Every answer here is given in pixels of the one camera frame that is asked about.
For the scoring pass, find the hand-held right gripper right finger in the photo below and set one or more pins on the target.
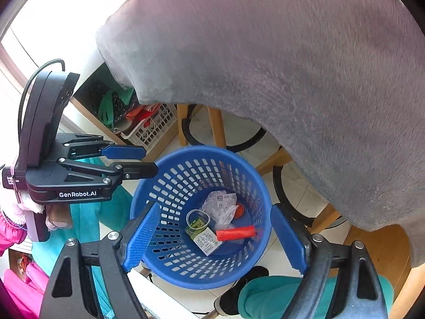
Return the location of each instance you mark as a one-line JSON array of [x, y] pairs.
[[287, 236]]

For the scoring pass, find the grey plush blanket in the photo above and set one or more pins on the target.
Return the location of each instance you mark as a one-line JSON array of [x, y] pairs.
[[265, 73]]

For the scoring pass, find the person's pink jacket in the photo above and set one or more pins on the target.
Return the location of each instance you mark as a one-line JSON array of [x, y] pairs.
[[23, 285]]

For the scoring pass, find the small bottle orange cap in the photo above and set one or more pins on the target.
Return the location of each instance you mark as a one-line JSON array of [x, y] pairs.
[[240, 211]]

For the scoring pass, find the red cloth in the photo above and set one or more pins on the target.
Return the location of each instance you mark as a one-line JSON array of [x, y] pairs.
[[142, 113]]

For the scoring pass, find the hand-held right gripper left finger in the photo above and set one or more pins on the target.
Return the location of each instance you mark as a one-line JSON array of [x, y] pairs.
[[141, 236]]

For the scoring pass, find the brown wooden furniture panel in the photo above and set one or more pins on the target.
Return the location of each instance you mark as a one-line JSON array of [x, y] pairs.
[[381, 256]]

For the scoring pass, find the white plastic crate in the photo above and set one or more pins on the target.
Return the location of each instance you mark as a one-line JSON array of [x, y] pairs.
[[149, 133]]

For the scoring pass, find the green cloth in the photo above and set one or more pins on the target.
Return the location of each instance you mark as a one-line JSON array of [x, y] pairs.
[[109, 106]]

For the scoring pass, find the person's right leg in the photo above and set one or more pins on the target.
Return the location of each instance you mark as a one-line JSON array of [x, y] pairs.
[[265, 292]]

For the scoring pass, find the red paper box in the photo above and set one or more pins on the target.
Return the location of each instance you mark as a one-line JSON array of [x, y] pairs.
[[235, 233]]

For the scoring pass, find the clear plastic bag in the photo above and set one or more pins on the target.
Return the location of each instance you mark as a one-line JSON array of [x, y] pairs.
[[219, 212]]

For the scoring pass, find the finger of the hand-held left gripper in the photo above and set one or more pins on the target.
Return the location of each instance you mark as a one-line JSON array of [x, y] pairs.
[[139, 170], [126, 152]]

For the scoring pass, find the green white milk carton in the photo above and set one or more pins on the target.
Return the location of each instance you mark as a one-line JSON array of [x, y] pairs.
[[206, 241]]

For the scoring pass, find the blue plastic basket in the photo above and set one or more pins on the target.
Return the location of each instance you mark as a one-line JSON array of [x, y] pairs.
[[199, 275]]

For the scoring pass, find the person's left hand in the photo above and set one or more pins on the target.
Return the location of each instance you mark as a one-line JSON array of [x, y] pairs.
[[58, 217]]

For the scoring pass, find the person's black white shoe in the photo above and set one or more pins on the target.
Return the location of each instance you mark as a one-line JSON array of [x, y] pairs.
[[227, 300]]

